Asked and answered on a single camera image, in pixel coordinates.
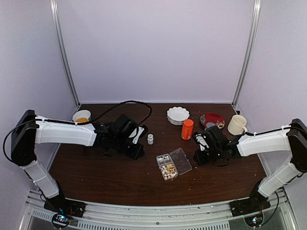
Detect left aluminium frame post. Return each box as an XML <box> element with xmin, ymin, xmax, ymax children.
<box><xmin>50</xmin><ymin>0</ymin><xmax>81</xmax><ymax>107</ymax></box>

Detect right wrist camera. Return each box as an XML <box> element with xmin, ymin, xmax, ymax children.
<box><xmin>193</xmin><ymin>133</ymin><xmax>209</xmax><ymax>151</ymax></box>

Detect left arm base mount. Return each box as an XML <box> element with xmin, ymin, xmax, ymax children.
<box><xmin>41</xmin><ymin>182</ymin><xmax>86</xmax><ymax>230</ymax></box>

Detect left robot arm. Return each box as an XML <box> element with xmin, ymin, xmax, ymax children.
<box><xmin>5</xmin><ymin>110</ymin><xmax>148</xmax><ymax>213</ymax></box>

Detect aluminium frame post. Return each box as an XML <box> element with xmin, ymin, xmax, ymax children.
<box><xmin>232</xmin><ymin>0</ymin><xmax>261</xmax><ymax>110</ymax></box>
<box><xmin>50</xmin><ymin>0</ymin><xmax>81</xmax><ymax>107</ymax></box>

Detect front aluminium rail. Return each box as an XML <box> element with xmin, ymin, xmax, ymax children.
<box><xmin>19</xmin><ymin>200</ymin><xmax>297</xmax><ymax>230</ymax></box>

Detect white floral mug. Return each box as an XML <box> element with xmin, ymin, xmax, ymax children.
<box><xmin>75</xmin><ymin>117</ymin><xmax>89</xmax><ymax>123</ymax></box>

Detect yellow pills in organizer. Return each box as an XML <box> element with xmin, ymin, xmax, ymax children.
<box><xmin>167</xmin><ymin>164</ymin><xmax>176</xmax><ymax>172</ymax></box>

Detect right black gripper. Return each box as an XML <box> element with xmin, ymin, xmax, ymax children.
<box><xmin>194</xmin><ymin>146</ymin><xmax>222</xmax><ymax>166</ymax></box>

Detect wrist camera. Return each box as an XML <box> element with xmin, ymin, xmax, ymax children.
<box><xmin>193</xmin><ymin>133</ymin><xmax>209</xmax><ymax>151</ymax></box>
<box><xmin>129</xmin><ymin>125</ymin><xmax>147</xmax><ymax>144</ymax></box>

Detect clear plastic pill organizer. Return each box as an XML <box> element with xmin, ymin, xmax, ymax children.
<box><xmin>156</xmin><ymin>148</ymin><xmax>192</xmax><ymax>179</ymax></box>

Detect orange pill bottle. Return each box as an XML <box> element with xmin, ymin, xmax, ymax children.
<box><xmin>181</xmin><ymin>119</ymin><xmax>194</xmax><ymax>140</ymax></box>

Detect grey capped white orange bottle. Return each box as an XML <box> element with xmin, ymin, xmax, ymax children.
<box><xmin>206</xmin><ymin>122</ymin><xmax>215</xmax><ymax>128</ymax></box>

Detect red patterned plate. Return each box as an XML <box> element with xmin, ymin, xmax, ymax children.
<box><xmin>200</xmin><ymin>113</ymin><xmax>225</xmax><ymax>129</ymax></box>

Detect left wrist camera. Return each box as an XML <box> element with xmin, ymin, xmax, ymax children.
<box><xmin>129</xmin><ymin>125</ymin><xmax>147</xmax><ymax>144</ymax></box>

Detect beige pills in organizer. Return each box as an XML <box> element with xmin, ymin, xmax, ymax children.
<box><xmin>164</xmin><ymin>173</ymin><xmax>177</xmax><ymax>180</ymax></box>

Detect shorter small white bottle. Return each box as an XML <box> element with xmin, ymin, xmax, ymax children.
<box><xmin>147</xmin><ymin>134</ymin><xmax>154</xmax><ymax>145</ymax></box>

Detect white fluted bowl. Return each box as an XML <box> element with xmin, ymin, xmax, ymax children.
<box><xmin>166</xmin><ymin>106</ymin><xmax>190</xmax><ymax>126</ymax></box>

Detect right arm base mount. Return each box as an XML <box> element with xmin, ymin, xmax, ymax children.
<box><xmin>229</xmin><ymin>180</ymin><xmax>271</xmax><ymax>229</ymax></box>

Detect small white pills in organizer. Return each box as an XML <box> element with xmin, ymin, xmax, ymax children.
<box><xmin>157</xmin><ymin>155</ymin><xmax>169</xmax><ymax>161</ymax></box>

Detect left black braided cable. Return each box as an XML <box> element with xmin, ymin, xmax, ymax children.
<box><xmin>2</xmin><ymin>100</ymin><xmax>153</xmax><ymax>163</ymax></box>

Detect right aluminium frame post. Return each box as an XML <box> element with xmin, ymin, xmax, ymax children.
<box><xmin>232</xmin><ymin>0</ymin><xmax>261</xmax><ymax>110</ymax></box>

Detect cream ceramic mug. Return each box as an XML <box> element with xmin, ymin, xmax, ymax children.
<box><xmin>227</xmin><ymin>115</ymin><xmax>248</xmax><ymax>136</ymax></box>

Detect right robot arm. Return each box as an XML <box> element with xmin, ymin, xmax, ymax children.
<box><xmin>193</xmin><ymin>119</ymin><xmax>307</xmax><ymax>212</ymax></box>

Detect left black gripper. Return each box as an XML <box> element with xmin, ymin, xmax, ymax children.
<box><xmin>112</xmin><ymin>135</ymin><xmax>145</xmax><ymax>161</ymax></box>

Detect plain white bowl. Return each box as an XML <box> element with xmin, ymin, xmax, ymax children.
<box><xmin>72</xmin><ymin>110</ymin><xmax>91</xmax><ymax>122</ymax></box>

